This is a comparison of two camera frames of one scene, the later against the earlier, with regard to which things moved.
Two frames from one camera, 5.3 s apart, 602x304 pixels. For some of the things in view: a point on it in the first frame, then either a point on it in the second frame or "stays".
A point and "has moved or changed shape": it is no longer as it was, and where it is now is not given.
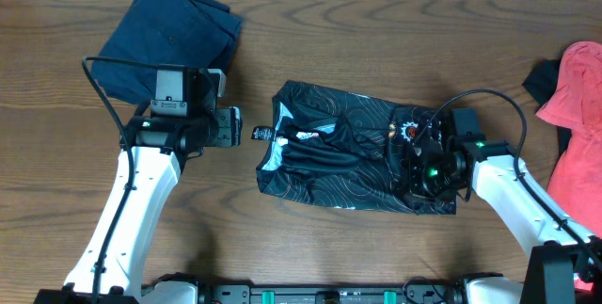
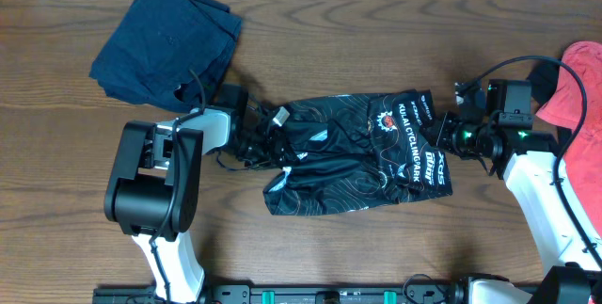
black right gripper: [414, 168] to [441, 138]
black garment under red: [540, 83] stays
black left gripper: [229, 132] to [274, 146]
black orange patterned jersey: [347, 149] has moved or changed shape
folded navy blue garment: [166, 25] stays
